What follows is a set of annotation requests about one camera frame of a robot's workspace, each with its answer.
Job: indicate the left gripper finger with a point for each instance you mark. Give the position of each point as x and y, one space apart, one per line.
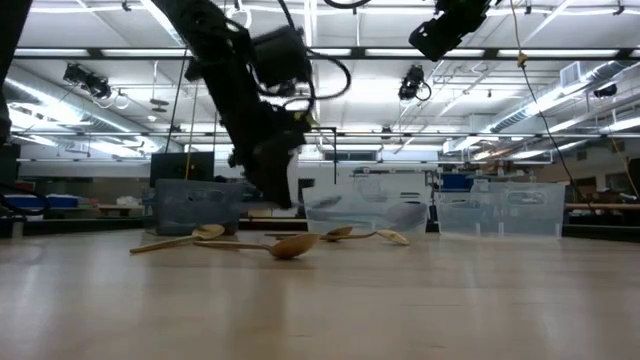
266 182
282 185

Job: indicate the large wooden spoon front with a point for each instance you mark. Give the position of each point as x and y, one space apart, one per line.
295 246

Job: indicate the smoky grey plastic bin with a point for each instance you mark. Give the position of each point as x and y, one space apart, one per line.
200 210

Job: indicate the clear plastic bin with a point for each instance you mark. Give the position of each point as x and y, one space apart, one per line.
500 215
360 192

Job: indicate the small wooden spoon back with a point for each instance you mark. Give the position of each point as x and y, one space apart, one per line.
395 237

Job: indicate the black ceiling-mounted device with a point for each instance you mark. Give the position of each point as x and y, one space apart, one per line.
412 80
87 80

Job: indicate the black overhead crossbar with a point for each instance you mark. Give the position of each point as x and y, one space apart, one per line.
358 52

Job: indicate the black monitor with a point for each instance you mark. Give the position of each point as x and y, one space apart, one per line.
170 167

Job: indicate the blue storage bin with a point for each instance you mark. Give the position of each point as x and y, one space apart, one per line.
60 201
457 182

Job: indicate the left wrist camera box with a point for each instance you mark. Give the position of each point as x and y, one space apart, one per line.
280 60

